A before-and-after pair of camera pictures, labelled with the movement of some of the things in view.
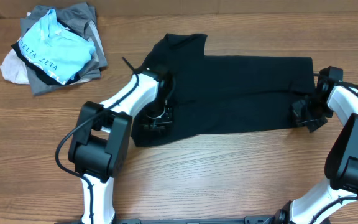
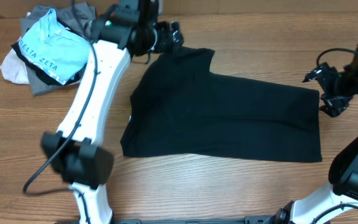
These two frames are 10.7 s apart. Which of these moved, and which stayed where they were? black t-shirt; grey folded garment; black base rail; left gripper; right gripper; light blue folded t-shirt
Moved: left gripper; right gripper; black t-shirt
Stayed: light blue folded t-shirt; grey folded garment; black base rail
